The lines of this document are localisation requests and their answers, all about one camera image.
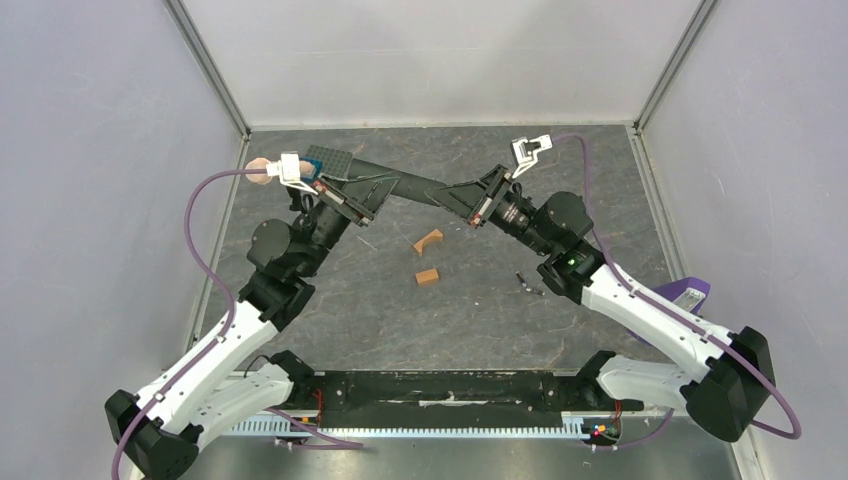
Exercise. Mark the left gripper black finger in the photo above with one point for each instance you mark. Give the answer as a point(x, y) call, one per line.
point(361, 169)
point(371, 194)

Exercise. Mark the curved wooden arch block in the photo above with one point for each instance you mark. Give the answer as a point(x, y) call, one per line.
point(434, 236)

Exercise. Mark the grey studded base plate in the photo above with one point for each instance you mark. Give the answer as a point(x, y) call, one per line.
point(329, 162)

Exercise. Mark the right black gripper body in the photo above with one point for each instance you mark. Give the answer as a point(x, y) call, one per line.
point(488, 201)

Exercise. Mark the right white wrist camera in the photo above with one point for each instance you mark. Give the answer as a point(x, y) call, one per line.
point(526, 151)

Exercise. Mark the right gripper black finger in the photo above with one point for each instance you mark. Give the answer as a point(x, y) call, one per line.
point(448, 198)
point(487, 185)

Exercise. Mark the blue square block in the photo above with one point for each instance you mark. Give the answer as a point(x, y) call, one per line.
point(310, 169)

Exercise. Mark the purple plastic holder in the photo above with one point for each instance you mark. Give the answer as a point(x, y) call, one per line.
point(689, 293)

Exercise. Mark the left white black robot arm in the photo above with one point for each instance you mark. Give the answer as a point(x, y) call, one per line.
point(163, 427)

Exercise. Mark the beige wooden peg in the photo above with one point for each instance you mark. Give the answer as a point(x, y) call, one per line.
point(259, 173)

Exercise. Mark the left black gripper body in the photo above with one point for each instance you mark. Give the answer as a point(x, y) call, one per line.
point(338, 200)

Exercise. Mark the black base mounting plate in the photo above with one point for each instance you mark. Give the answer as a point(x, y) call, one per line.
point(446, 399)

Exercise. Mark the white slotted cable duct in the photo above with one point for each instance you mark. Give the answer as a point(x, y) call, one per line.
point(569, 427)

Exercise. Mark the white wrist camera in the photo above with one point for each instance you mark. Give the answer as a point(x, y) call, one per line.
point(526, 151)
point(286, 170)

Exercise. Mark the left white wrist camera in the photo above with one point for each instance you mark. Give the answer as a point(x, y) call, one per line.
point(286, 170)

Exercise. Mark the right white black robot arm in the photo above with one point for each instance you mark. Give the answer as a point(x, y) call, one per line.
point(721, 378)

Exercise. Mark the black remote control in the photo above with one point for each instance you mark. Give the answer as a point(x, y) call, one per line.
point(415, 188)

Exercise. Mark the small wooden rectangular block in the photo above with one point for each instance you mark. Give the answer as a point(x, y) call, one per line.
point(427, 277)

